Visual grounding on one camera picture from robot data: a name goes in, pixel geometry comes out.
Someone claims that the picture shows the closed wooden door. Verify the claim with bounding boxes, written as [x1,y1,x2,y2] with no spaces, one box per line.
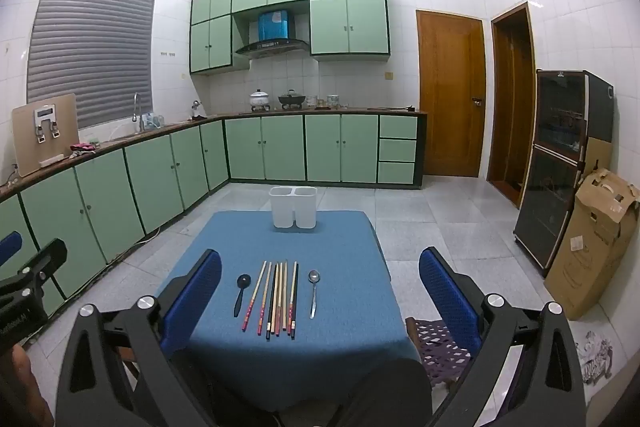
[416,9,487,178]

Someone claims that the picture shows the printed paper sheet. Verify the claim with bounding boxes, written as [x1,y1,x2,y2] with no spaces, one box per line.
[575,329,616,380]

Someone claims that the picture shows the black spoon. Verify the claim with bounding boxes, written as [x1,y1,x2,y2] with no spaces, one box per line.
[233,274,252,319]

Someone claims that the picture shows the green kitchen cabinets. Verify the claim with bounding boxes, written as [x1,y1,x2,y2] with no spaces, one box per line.
[0,107,428,303]
[189,0,391,75]

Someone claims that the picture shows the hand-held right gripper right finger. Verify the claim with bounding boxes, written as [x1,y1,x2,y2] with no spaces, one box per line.
[419,247,588,427]

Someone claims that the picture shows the black range hood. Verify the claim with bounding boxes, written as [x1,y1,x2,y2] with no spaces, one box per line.
[235,8,311,60]

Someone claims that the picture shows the cardboard box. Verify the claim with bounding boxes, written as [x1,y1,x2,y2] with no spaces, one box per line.
[544,137,640,320]

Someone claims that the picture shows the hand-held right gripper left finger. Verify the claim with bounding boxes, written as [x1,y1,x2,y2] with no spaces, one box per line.
[54,249,223,427]

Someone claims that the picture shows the dark wooden doorway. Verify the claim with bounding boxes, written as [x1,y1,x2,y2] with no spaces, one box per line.
[487,3,537,210]

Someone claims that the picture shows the green lower kitchen cabinets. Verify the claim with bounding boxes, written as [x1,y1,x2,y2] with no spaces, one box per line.
[0,107,428,303]

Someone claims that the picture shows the green upper kitchen cabinets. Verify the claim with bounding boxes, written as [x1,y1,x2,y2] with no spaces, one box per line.
[189,0,391,75]

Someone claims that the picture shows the beige board with white device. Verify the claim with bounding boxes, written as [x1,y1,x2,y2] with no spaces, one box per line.
[11,93,81,178]

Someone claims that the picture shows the tall black glass cabinet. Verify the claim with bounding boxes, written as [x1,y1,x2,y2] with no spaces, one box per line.
[514,68,616,278]

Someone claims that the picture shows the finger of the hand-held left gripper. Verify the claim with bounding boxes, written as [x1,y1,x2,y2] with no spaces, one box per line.
[0,238,68,295]
[0,231,23,264]

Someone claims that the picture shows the white double utensil holder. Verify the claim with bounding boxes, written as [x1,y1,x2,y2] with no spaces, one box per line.
[269,186,318,229]

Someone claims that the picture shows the person's left hand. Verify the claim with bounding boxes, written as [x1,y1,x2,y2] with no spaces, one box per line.
[0,344,53,427]

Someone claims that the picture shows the metal sink faucet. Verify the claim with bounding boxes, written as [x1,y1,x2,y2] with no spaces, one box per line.
[131,93,147,132]

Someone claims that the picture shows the blue tablecloth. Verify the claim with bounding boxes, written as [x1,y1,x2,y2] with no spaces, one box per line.
[157,209,433,410]

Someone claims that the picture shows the grey window blind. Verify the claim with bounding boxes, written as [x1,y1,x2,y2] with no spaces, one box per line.
[27,0,157,130]

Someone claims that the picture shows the metal spoon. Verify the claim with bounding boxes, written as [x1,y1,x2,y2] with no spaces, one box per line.
[308,269,321,319]

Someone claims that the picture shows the row of chopsticks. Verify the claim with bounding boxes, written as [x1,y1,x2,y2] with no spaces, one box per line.
[242,260,299,340]

